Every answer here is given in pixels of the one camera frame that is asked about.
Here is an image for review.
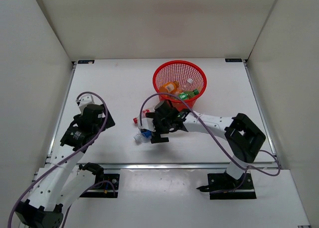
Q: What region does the clear bottle red label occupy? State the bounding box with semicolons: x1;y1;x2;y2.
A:
133;108;155;132

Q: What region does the clear bottle blue label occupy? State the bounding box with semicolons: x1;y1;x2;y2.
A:
134;129;152;144

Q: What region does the small orange bottle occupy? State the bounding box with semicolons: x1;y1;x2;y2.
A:
173;89;184;97

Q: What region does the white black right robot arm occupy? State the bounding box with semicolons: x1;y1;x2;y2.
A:
139;101;266;188

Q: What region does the orange juice bottle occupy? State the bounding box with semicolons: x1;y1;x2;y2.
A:
159;81;179;94

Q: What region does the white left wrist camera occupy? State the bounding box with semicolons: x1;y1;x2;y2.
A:
76;94;94;113

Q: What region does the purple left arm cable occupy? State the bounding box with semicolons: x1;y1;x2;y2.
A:
8;91;117;228

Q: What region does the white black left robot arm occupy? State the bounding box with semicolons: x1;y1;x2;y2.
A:
12;102;115;228

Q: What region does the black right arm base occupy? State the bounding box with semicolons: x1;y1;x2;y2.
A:
197;172;257;200

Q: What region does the dark corner label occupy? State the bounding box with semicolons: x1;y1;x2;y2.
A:
225;58;242;63
77;60;95;64

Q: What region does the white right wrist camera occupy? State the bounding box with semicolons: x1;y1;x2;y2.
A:
137;114;155;132

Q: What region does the red plastic mesh basket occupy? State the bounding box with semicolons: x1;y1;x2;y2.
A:
153;60;207;110

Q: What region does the green plastic bottle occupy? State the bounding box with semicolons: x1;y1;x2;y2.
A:
178;89;199;100

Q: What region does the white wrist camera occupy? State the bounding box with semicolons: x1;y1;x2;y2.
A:
76;94;94;113
137;114;155;132

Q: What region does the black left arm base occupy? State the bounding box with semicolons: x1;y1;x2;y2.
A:
79;163;120;199

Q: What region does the dark left corner label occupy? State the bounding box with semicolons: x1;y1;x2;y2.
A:
77;60;95;64

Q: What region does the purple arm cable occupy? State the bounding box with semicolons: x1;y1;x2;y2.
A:
8;91;117;228
139;93;281;193

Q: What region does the dark right corner label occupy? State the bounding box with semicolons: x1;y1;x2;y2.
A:
225;58;242;63

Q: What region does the clear bottle white cap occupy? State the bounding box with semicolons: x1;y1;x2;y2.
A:
180;78;194;91

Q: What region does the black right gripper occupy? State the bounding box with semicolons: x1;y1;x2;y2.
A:
147;112;173;142

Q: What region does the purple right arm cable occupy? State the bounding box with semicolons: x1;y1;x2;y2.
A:
139;93;281;193

